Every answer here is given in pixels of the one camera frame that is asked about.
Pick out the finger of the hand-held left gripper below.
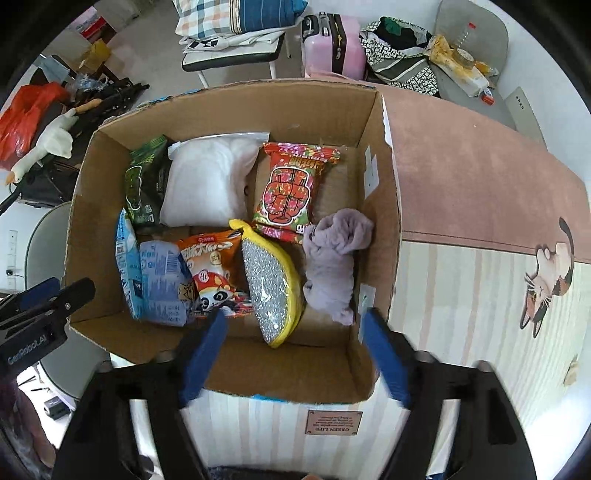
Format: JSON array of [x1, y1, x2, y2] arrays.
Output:
[[46, 277, 96, 319], [0, 277, 61, 324]]

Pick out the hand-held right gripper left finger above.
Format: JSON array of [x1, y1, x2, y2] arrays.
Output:
[[51, 307, 229, 480]]

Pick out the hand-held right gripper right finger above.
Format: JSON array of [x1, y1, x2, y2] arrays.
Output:
[[359, 307, 539, 480]]

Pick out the cardboard box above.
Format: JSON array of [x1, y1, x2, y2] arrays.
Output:
[[61, 78, 402, 404]]

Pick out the long blue packet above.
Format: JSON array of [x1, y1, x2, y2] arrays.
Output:
[[115, 209, 144, 319]]

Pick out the orange panda snack packet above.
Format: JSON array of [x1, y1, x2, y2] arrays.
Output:
[[178, 229, 254, 319]]

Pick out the light blue tissue pack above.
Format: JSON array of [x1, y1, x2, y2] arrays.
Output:
[[139, 240, 197, 328]]

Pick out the yellow silver scrub sponge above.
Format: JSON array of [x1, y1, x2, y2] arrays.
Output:
[[229, 219, 306, 349]]

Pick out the purple socks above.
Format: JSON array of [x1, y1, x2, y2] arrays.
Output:
[[302, 208, 375, 326]]

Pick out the green snack packet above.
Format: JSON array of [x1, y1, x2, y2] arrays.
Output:
[[124, 135, 174, 227]]

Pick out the white soft pouch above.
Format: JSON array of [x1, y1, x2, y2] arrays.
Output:
[[159, 132, 270, 228]]

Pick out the red snack packet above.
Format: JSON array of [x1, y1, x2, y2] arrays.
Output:
[[252, 142, 341, 244]]

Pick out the person's left forearm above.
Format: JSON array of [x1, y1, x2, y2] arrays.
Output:
[[0, 381, 54, 480]]

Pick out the grey round chair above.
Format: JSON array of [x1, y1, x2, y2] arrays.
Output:
[[25, 202, 107, 402]]

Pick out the black bag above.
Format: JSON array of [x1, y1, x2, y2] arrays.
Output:
[[18, 157, 79, 208]]

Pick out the white goose plush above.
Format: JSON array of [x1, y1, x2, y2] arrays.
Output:
[[6, 108, 81, 188]]

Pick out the red plastic bag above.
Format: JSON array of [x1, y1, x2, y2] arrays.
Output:
[[0, 83, 70, 160]]

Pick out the black tripod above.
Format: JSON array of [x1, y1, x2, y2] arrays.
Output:
[[69, 78, 151, 121]]

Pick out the yellow paper bag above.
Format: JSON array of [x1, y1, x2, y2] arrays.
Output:
[[76, 39, 112, 72]]

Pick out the white leaning board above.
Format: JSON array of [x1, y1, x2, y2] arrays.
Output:
[[505, 86, 549, 149]]

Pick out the white folding chair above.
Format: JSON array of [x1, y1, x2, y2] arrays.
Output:
[[181, 32, 289, 88]]

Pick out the white flat box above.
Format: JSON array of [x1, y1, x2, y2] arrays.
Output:
[[441, 65, 490, 97]]

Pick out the white printed garment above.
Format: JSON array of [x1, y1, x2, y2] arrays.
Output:
[[180, 30, 284, 51]]

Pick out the patterned tote bag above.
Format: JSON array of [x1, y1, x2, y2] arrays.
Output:
[[360, 16, 439, 95]]

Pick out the plaid pillow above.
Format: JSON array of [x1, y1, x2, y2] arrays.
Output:
[[173, 0, 250, 38]]

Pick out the pink suitcase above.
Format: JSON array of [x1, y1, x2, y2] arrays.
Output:
[[301, 13, 366, 77]]

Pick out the yellow plastic bag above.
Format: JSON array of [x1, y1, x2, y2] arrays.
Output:
[[427, 36, 490, 84]]

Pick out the clear plastic bottle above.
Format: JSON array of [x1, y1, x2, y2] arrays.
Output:
[[455, 22, 476, 51]]

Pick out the blue striped pillow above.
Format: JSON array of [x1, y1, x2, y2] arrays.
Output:
[[228, 0, 309, 34]]

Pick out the grey upholstered chair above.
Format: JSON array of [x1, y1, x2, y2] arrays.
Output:
[[429, 0, 509, 104]]

